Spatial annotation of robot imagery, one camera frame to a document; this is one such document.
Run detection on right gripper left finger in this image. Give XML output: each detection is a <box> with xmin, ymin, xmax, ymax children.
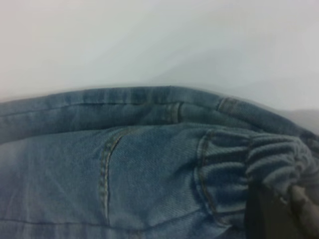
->
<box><xmin>245</xmin><ymin>182</ymin><xmax>295</xmax><ymax>239</ymax></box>

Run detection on blue denim pants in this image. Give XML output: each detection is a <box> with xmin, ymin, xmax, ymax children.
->
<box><xmin>0</xmin><ymin>85</ymin><xmax>319</xmax><ymax>239</ymax></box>

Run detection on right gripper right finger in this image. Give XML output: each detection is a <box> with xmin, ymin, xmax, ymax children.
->
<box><xmin>290</xmin><ymin>185</ymin><xmax>319</xmax><ymax>239</ymax></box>

